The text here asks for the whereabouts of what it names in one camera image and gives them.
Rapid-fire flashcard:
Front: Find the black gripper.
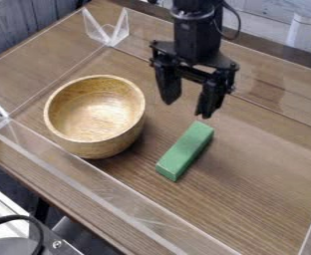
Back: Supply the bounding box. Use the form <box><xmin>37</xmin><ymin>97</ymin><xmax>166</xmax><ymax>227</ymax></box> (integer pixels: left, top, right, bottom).
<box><xmin>151</xmin><ymin>6</ymin><xmax>241</xmax><ymax>119</ymax></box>

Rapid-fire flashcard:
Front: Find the green rectangular block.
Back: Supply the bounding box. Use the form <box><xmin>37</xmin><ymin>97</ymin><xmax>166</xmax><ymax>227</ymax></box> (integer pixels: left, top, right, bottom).
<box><xmin>155</xmin><ymin>122</ymin><xmax>214</xmax><ymax>182</ymax></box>

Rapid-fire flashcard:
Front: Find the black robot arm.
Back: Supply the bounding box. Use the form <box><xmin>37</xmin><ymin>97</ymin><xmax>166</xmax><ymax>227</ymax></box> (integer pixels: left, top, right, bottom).
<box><xmin>151</xmin><ymin>0</ymin><xmax>241</xmax><ymax>119</ymax></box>

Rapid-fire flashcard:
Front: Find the brown wooden bowl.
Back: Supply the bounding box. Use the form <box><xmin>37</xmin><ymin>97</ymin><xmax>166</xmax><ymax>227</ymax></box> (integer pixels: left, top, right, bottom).
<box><xmin>44</xmin><ymin>75</ymin><xmax>147</xmax><ymax>159</ymax></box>

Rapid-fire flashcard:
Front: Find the white container in background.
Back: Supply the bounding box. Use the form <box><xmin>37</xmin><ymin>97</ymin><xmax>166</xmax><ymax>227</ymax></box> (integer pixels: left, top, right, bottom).
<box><xmin>286</xmin><ymin>13</ymin><xmax>311</xmax><ymax>53</ymax></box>

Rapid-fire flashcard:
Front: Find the clear acrylic barrier wall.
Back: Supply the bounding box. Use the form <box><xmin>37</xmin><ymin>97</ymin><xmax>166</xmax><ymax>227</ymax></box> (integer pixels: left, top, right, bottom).
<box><xmin>0</xmin><ymin>2</ymin><xmax>311</xmax><ymax>255</ymax></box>

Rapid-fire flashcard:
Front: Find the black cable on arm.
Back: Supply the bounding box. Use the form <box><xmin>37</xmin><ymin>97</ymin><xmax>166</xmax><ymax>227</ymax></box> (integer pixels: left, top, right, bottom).
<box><xmin>213</xmin><ymin>0</ymin><xmax>243</xmax><ymax>42</ymax></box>

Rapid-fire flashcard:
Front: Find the metal bracket with screw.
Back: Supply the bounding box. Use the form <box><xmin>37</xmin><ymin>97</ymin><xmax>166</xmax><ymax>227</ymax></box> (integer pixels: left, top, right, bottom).
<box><xmin>31</xmin><ymin>215</ymin><xmax>84</xmax><ymax>255</ymax></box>

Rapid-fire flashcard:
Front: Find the black cable lower left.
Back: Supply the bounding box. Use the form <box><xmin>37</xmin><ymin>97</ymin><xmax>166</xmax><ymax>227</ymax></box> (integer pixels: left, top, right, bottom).
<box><xmin>0</xmin><ymin>214</ymin><xmax>47</xmax><ymax>255</ymax></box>

